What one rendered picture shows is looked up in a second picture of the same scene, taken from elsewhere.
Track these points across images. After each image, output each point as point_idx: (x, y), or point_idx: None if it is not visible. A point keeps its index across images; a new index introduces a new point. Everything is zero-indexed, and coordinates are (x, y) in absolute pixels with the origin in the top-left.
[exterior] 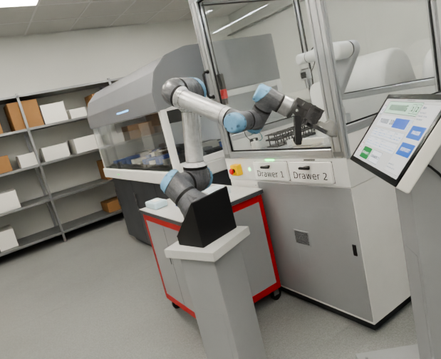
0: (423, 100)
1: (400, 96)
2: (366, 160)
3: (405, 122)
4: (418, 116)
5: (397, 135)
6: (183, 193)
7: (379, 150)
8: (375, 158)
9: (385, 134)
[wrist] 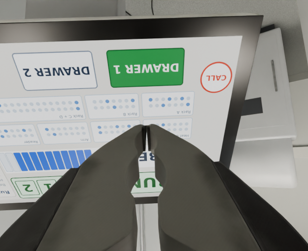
0: (33, 201)
1: (147, 200)
2: (98, 47)
3: (37, 165)
4: None
5: (23, 139)
6: None
7: (58, 92)
8: (42, 68)
9: (95, 132)
